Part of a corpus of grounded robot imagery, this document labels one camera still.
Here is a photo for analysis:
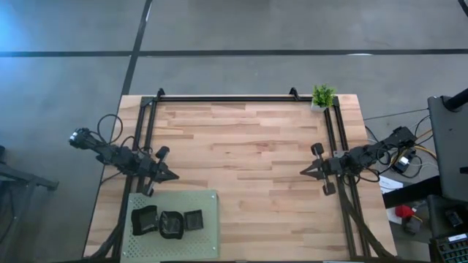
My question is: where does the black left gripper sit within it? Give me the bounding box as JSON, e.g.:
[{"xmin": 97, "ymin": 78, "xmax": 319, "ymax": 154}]
[{"xmin": 140, "ymin": 145, "xmax": 180, "ymax": 197}]

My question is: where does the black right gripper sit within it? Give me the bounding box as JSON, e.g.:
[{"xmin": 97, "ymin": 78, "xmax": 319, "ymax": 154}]
[{"xmin": 300, "ymin": 142, "xmax": 344, "ymax": 197}]

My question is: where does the black leaf-shaped plate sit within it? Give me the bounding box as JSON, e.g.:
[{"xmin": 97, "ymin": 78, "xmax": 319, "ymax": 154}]
[{"xmin": 159, "ymin": 210, "xmax": 186, "ymax": 241}]

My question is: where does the black wavy square plate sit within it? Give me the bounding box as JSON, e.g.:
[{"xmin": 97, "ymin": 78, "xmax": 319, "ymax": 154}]
[{"xmin": 130, "ymin": 205, "xmax": 161, "ymax": 237}]

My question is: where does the small black square plate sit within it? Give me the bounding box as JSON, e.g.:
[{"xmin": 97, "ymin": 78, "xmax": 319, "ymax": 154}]
[{"xmin": 182, "ymin": 209, "xmax": 205, "ymax": 232}]

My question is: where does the white paper sheet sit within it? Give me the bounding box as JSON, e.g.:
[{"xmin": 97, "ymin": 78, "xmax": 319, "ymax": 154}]
[{"xmin": 377, "ymin": 174, "xmax": 404, "ymax": 194}]

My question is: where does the small green potted plant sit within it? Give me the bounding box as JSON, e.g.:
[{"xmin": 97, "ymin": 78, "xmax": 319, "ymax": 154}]
[{"xmin": 310, "ymin": 83, "xmax": 336, "ymax": 113}]

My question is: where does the green perforated metal shelf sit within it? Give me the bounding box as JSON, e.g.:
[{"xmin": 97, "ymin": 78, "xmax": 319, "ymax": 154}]
[{"xmin": 119, "ymin": 188, "xmax": 221, "ymax": 263}]

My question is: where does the small silver power adapter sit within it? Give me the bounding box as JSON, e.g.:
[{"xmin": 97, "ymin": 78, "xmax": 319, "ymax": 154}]
[{"xmin": 389, "ymin": 155, "xmax": 412, "ymax": 175}]

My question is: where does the red cloth object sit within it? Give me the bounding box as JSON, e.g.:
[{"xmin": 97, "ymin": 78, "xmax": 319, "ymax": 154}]
[{"xmin": 394, "ymin": 204, "xmax": 416, "ymax": 220}]

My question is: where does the black board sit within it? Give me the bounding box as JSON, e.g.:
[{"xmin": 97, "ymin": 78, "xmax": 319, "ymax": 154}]
[{"xmin": 382, "ymin": 175, "xmax": 443, "ymax": 210}]

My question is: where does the dark grey cloth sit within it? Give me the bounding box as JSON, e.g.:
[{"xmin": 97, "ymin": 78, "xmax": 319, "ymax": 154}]
[{"xmin": 401, "ymin": 217, "xmax": 423, "ymax": 236}]

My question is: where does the dark grey case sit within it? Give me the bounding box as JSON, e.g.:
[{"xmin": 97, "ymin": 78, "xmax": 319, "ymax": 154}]
[{"xmin": 426, "ymin": 193, "xmax": 468, "ymax": 238}]

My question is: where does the grey metal cabinet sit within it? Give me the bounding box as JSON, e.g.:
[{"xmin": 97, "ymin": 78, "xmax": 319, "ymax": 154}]
[{"xmin": 427, "ymin": 94, "xmax": 468, "ymax": 204}]

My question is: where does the black metal stand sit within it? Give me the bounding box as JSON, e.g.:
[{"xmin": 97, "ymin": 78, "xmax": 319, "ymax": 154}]
[{"xmin": 0, "ymin": 145, "xmax": 60, "ymax": 263}]

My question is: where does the small black device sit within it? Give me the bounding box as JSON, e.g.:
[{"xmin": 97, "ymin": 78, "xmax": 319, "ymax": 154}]
[{"xmin": 443, "ymin": 208, "xmax": 464, "ymax": 228}]

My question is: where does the black round pole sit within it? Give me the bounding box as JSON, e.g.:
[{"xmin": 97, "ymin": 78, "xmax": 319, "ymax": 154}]
[{"xmin": 442, "ymin": 87, "xmax": 468, "ymax": 112}]

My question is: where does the compartment parts organizer box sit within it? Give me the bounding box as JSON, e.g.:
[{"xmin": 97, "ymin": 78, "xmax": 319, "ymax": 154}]
[{"xmin": 428, "ymin": 232, "xmax": 468, "ymax": 263}]

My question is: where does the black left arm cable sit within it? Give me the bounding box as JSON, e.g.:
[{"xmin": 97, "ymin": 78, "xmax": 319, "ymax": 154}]
[{"xmin": 97, "ymin": 113, "xmax": 124, "ymax": 145}]

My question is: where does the black aluminium rig frame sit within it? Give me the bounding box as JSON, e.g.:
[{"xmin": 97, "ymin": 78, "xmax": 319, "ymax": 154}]
[{"xmin": 83, "ymin": 87, "xmax": 398, "ymax": 262}]

